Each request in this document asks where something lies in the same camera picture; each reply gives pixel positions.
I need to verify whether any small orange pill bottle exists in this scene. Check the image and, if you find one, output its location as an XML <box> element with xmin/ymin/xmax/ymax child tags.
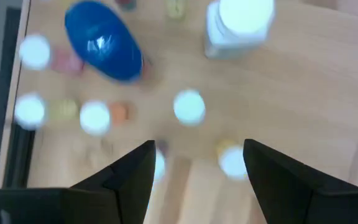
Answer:
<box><xmin>78</xmin><ymin>100</ymin><xmax>130</xmax><ymax>137</ymax></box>

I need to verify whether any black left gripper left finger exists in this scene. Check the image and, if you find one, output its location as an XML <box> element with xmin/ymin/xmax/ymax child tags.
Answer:
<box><xmin>70</xmin><ymin>139</ymin><xmax>157</xmax><ymax>224</ymax></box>

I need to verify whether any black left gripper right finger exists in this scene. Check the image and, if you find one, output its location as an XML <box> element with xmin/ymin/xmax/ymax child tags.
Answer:
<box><xmin>243</xmin><ymin>139</ymin><xmax>358</xmax><ymax>224</ymax></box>

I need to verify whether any blue round bottle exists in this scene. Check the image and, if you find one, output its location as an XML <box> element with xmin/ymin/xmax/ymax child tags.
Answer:
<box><xmin>63</xmin><ymin>0</ymin><xmax>145</xmax><ymax>84</ymax></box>

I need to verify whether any pink pill bottle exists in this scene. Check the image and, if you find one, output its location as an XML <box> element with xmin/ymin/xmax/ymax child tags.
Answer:
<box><xmin>17</xmin><ymin>33</ymin><xmax>85</xmax><ymax>75</ymax></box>

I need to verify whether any white supplement bottle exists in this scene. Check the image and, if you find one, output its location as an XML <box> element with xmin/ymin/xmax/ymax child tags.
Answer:
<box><xmin>203</xmin><ymin>0</ymin><xmax>276</xmax><ymax>60</ymax></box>

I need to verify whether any green pill bottle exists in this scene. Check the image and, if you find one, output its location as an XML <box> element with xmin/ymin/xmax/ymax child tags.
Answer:
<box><xmin>172</xmin><ymin>89</ymin><xmax>206</xmax><ymax>127</ymax></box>

